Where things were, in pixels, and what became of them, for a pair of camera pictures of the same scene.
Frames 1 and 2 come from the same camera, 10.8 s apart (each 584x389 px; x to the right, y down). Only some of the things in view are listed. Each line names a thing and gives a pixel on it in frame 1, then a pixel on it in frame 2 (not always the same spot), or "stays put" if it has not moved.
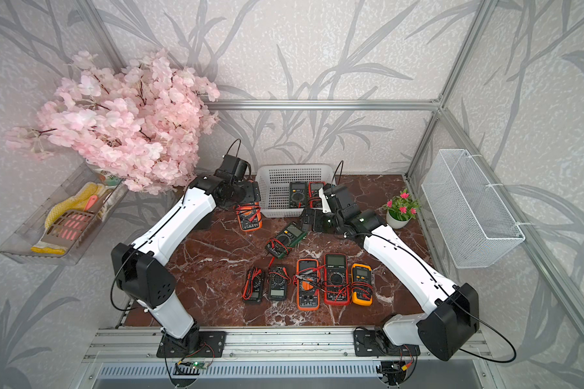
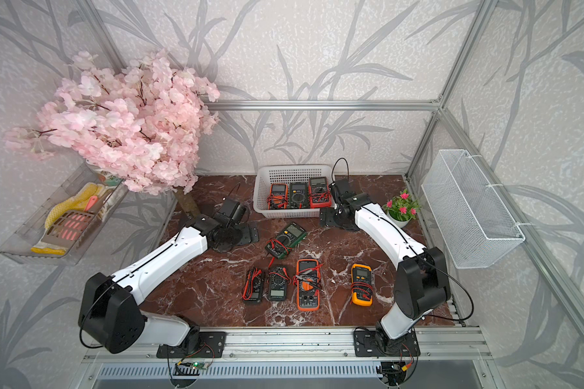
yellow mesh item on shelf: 78,202 stays put
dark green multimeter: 298,194 stays put
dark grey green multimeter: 277,283 stays put
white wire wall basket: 476,224 stays put
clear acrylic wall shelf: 58,232 stays put
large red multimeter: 337,280 to 319,194
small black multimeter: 252,288 stays put
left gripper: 254,194 to 248,237
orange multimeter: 250,216 to 277,197
